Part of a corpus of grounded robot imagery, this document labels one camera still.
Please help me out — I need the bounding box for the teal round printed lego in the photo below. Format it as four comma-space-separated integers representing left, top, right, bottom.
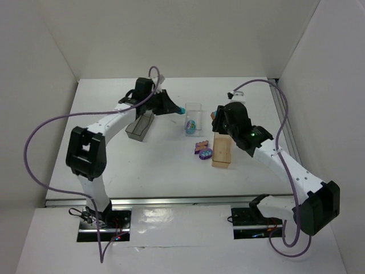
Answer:
185, 120, 197, 135

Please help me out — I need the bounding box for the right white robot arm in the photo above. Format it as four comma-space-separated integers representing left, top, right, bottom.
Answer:
212, 102, 340, 236

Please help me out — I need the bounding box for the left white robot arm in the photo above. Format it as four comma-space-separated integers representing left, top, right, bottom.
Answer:
66, 77, 185, 223

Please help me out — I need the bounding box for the amber plastic container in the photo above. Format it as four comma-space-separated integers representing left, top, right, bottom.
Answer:
212, 132, 232, 168

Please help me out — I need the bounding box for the clear plastic container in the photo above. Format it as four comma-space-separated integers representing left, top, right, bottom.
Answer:
184, 103, 202, 137

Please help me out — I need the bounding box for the purple butterfly lego piece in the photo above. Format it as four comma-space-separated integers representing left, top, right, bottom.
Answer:
194, 140, 209, 154

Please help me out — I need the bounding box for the purple flower lego piece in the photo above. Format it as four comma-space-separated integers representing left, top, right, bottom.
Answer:
198, 148, 213, 160

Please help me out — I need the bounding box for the smoky grey plastic container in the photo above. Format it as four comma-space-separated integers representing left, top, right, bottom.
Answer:
125, 111, 155, 142

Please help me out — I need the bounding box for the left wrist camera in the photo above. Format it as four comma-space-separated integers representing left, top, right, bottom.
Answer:
152, 74, 165, 94

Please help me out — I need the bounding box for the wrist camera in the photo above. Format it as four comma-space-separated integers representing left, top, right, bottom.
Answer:
228, 91, 246, 104
152, 74, 165, 94

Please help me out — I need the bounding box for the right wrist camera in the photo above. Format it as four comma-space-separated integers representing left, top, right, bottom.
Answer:
228, 91, 246, 104

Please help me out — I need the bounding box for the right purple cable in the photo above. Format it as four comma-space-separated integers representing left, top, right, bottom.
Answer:
230, 79, 312, 258

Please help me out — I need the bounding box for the purple cable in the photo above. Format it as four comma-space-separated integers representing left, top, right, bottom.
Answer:
230, 79, 312, 258
21, 66, 160, 264

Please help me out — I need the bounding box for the aluminium side rail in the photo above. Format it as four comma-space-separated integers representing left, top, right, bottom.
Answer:
267, 78, 314, 202

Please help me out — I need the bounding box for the aluminium front rail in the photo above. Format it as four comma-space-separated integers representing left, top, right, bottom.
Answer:
44, 196, 255, 207

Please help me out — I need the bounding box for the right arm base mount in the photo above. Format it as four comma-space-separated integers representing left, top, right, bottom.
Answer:
227, 208, 282, 240

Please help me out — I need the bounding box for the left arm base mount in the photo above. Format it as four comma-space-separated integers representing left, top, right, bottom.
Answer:
68, 208, 131, 243

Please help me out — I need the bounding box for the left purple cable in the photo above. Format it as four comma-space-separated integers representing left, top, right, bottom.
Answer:
21, 66, 160, 264

